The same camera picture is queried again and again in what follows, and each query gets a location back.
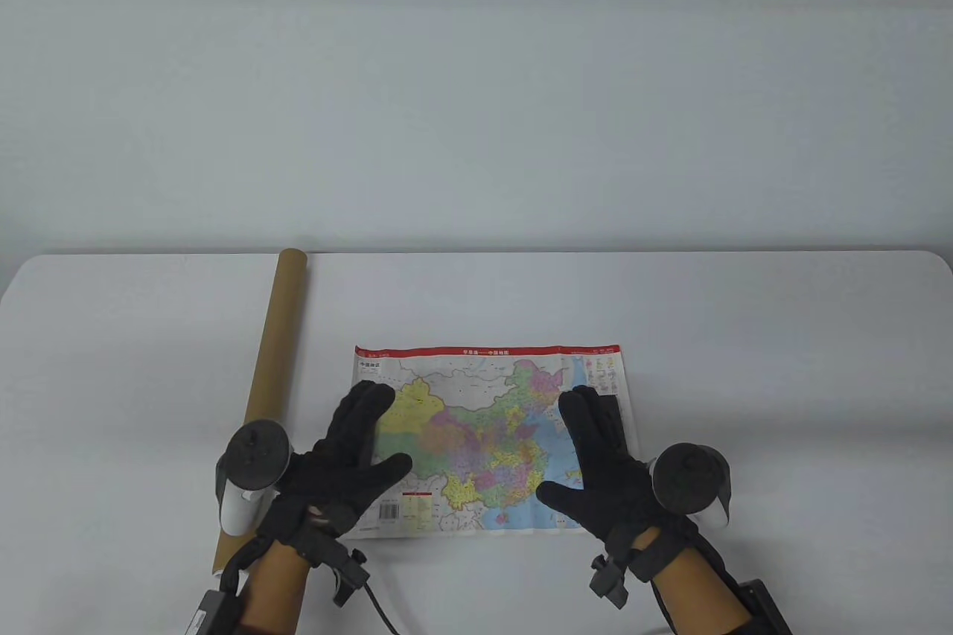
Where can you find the person's left hand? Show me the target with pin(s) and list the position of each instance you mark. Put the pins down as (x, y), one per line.
(331, 475)

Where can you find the person's right hand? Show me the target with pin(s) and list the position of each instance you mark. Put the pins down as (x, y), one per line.
(603, 479)

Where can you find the person's right thumb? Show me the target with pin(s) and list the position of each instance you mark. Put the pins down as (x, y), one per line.
(560, 499)

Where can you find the person's left thumb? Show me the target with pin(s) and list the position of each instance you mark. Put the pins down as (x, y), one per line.
(387, 471)

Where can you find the colourful paper map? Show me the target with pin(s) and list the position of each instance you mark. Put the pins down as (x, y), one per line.
(484, 426)

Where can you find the black forearm box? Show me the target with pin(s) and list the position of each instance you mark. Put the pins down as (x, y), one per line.
(767, 609)
(212, 613)

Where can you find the person's right forearm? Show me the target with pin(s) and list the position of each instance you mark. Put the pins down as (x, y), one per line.
(696, 583)

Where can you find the person's left forearm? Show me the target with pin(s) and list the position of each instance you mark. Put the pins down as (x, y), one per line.
(275, 590)

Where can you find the black and white wrist controller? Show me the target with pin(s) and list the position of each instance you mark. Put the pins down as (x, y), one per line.
(253, 464)
(692, 482)

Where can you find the brown cardboard tube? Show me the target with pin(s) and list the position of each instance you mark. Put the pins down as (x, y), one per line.
(275, 352)

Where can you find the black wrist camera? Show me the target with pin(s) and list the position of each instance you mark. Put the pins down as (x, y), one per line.
(610, 579)
(350, 575)

